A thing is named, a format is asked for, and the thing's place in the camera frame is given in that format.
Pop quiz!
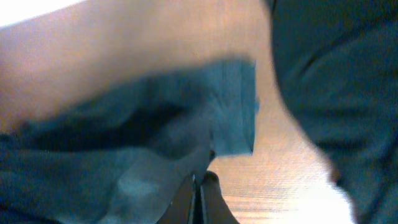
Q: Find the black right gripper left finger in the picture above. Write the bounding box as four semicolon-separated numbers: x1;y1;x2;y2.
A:
157;175;196;224

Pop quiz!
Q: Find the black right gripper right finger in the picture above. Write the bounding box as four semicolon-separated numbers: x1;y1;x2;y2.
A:
200;171;239;224

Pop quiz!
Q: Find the dark green t-shirt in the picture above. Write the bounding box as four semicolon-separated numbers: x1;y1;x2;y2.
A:
1;58;258;223

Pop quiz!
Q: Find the black polo shirt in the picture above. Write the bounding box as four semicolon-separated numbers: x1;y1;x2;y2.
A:
266;0;397;223

